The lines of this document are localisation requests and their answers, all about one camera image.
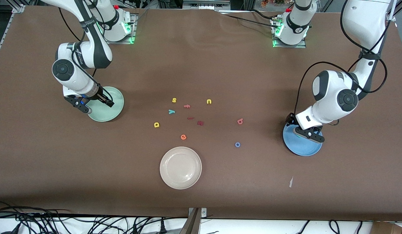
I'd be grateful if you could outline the green plate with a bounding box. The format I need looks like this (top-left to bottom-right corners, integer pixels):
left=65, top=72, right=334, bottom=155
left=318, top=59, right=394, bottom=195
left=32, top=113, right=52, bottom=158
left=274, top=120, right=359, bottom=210
left=87, top=86, right=125, bottom=123

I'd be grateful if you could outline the blue plate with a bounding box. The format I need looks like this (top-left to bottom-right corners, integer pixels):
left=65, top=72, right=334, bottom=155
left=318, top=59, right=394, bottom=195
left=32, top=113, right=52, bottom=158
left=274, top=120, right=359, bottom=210
left=283, top=123, right=323, bottom=157

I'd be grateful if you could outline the brown table cover sheet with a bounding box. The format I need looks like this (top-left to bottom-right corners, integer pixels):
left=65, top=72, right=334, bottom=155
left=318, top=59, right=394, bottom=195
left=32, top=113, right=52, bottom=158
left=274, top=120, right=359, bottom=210
left=0, top=6, right=402, bottom=222

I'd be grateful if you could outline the beige plate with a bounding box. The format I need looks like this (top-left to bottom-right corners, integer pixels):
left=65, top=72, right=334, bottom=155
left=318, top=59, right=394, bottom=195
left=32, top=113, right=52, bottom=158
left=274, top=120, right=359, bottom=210
left=159, top=147, right=202, bottom=190

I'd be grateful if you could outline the silver power strip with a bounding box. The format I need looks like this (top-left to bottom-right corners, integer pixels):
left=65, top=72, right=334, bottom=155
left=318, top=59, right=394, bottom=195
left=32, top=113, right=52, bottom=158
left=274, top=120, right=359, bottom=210
left=182, top=0, right=231, bottom=10

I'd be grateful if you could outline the cardboard box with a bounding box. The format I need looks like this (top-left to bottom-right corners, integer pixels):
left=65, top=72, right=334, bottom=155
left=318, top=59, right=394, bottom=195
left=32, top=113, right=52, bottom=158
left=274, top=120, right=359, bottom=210
left=371, top=222, right=402, bottom=234

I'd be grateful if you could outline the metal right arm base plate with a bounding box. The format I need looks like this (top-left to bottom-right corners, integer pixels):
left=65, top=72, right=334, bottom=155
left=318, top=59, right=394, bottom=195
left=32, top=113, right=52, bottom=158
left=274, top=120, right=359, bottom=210
left=101, top=13, right=137, bottom=44

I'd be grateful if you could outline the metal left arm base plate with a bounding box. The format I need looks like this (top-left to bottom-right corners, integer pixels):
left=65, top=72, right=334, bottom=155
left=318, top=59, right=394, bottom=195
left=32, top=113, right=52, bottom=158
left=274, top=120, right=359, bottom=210
left=272, top=18, right=307, bottom=48

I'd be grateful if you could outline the aluminium frame rail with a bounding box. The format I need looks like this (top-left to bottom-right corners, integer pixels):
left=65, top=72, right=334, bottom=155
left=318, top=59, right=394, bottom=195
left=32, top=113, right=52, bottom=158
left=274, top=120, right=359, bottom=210
left=384, top=0, right=402, bottom=23
left=0, top=4, right=26, bottom=65

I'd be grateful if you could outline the black cable on table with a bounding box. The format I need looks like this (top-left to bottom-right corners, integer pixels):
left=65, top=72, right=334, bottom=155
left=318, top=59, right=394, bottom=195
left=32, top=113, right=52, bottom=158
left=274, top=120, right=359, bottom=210
left=225, top=15, right=279, bottom=28
left=251, top=9, right=279, bottom=20

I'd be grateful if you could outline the metal table edge bracket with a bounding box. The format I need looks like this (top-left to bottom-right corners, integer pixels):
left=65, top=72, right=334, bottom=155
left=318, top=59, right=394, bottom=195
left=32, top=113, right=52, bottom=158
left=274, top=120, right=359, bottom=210
left=188, top=207, right=207, bottom=219

